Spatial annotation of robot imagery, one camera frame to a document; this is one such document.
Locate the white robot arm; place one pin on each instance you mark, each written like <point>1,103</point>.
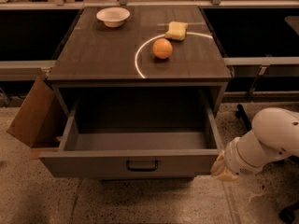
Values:
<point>274,136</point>

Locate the grey metal table frame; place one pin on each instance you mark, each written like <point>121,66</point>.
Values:
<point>259,45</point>

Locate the white ceramic bowl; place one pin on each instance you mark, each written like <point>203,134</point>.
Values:
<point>113,17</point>

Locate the black drawer handle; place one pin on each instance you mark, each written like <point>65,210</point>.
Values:
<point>142,166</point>

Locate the grey wooden cabinet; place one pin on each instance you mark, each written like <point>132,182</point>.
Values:
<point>96,55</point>

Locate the orange ball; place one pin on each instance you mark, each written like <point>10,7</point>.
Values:
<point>162,48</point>

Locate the grey top drawer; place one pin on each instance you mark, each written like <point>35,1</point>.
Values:
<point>107,127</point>

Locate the yellow sponge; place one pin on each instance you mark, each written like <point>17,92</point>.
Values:
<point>176,30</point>

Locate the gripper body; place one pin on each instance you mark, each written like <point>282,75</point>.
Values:
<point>239,159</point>

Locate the brown cardboard box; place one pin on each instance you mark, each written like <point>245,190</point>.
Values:
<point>40,121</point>

